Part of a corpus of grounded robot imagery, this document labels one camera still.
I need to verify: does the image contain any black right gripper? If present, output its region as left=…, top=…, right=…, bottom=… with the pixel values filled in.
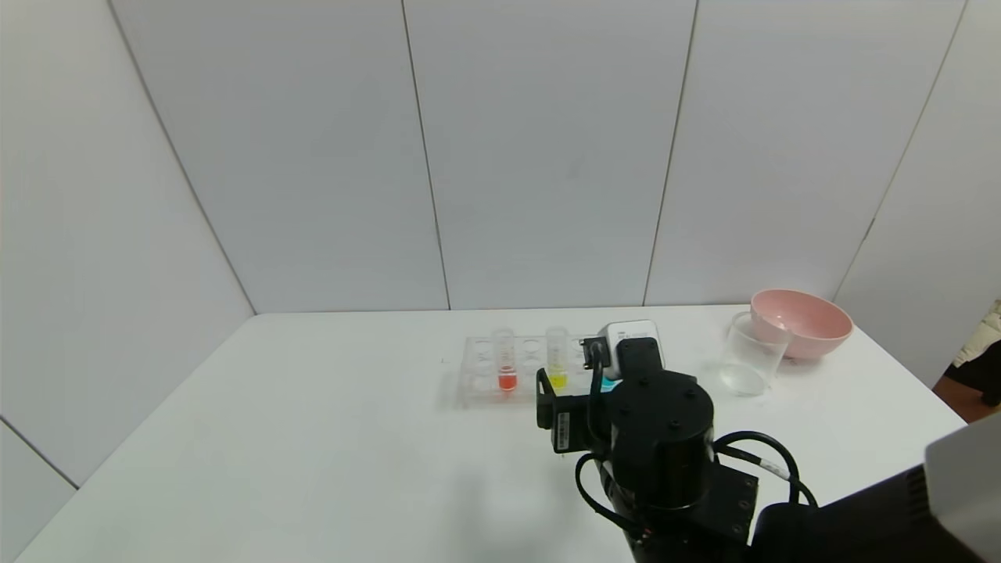
left=536, top=367, right=603, bottom=454

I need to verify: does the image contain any test tube with yellow pigment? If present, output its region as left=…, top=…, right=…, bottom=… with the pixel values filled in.
left=544, top=326, right=570, bottom=391

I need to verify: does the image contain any test tube with red pigment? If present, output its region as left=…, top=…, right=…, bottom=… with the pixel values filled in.
left=490, top=328, right=519, bottom=394

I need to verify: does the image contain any clear plastic test tube rack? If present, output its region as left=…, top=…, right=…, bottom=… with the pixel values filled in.
left=457, top=334, right=597, bottom=410

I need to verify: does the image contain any clear glass beaker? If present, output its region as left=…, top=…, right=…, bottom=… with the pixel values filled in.
left=719, top=310, right=791, bottom=398

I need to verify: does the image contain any pink bowl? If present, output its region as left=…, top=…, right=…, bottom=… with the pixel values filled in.
left=750, top=289, right=856, bottom=361

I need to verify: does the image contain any beige and black background bundle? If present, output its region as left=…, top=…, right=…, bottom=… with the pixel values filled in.
left=934, top=300, right=1001, bottom=408

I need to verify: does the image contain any black camera cable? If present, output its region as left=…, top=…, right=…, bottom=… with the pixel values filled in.
left=579, top=335, right=620, bottom=456

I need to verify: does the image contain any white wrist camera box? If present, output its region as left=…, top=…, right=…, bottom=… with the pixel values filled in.
left=597, top=318, right=665, bottom=381

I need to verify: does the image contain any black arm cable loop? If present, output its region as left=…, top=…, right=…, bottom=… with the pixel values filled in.
left=714, top=431, right=820, bottom=511

